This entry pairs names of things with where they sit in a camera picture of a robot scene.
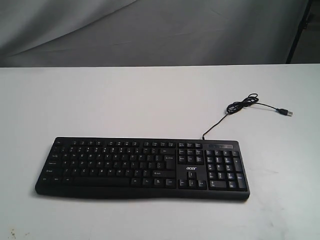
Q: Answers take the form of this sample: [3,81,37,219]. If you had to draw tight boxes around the black acer keyboard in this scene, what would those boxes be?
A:
[35,137,250,201]

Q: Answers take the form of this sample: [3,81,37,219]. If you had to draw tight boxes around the grey backdrop cloth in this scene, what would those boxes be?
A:
[0,0,311,68]

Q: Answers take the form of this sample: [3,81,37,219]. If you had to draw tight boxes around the black stand pole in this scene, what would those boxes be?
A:
[285,0,314,64]

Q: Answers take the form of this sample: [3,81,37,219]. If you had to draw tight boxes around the black USB cable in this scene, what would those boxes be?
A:
[201,93,294,140]

